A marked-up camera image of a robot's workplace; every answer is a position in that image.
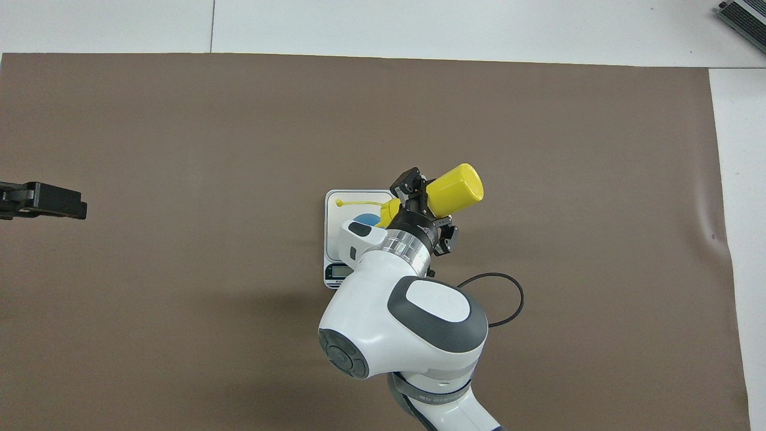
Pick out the yellow squeeze bottle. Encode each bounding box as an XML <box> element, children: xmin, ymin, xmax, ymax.
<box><xmin>335</xmin><ymin>163</ymin><xmax>485</xmax><ymax>229</ymax></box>

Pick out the brown table mat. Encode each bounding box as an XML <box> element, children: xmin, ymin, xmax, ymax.
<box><xmin>0</xmin><ymin>53</ymin><xmax>752</xmax><ymax>431</ymax></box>

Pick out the silver digital kitchen scale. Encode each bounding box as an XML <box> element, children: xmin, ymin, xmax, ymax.
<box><xmin>324</xmin><ymin>189</ymin><xmax>397</xmax><ymax>290</ymax></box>

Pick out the grey ribbed metal device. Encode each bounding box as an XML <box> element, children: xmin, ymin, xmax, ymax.
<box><xmin>717</xmin><ymin>0</ymin><xmax>766</xmax><ymax>56</ymax></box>

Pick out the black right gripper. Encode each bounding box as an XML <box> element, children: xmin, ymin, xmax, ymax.
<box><xmin>389</xmin><ymin>167</ymin><xmax>460</xmax><ymax>257</ymax></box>

